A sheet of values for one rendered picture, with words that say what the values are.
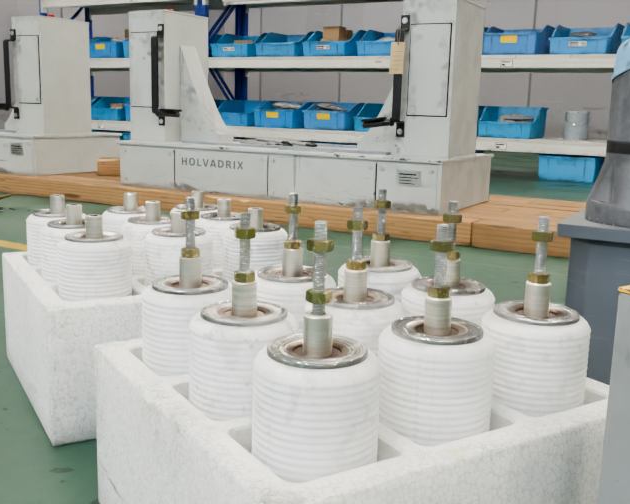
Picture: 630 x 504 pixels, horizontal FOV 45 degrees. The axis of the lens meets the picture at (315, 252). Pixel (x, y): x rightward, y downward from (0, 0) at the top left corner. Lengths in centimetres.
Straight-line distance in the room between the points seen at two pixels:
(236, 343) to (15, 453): 48
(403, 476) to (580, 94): 847
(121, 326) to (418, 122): 184
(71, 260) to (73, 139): 290
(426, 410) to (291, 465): 12
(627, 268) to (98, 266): 65
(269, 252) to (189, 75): 228
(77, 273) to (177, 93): 237
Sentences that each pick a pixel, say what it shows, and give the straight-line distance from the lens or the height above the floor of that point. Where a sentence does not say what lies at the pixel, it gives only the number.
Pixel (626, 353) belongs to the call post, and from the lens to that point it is 57.
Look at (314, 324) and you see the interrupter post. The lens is 56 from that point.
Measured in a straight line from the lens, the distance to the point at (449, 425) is 62.
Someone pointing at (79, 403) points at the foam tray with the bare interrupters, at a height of 5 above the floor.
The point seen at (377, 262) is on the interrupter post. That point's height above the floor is 26.
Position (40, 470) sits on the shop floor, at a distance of 100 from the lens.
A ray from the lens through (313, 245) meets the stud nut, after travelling 55.
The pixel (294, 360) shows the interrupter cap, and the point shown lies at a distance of 55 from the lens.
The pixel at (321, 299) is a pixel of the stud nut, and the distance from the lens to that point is 56.
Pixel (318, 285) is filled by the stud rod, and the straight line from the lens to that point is 56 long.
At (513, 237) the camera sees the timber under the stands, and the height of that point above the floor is 5.
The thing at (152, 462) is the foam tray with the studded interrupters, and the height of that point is 12.
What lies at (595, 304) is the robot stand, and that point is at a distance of 99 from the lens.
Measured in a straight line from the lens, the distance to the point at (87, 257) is 102.
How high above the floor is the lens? 43
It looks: 11 degrees down
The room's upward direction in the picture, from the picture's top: 2 degrees clockwise
